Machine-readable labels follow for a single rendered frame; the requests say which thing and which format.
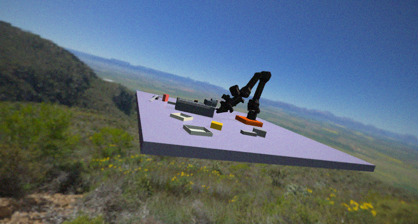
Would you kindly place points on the yellow square block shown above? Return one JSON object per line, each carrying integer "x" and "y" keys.
{"x": 216, "y": 125}

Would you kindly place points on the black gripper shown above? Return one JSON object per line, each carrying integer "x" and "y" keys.
{"x": 225, "y": 106}

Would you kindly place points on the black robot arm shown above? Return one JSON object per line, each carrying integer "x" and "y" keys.
{"x": 253, "y": 103}

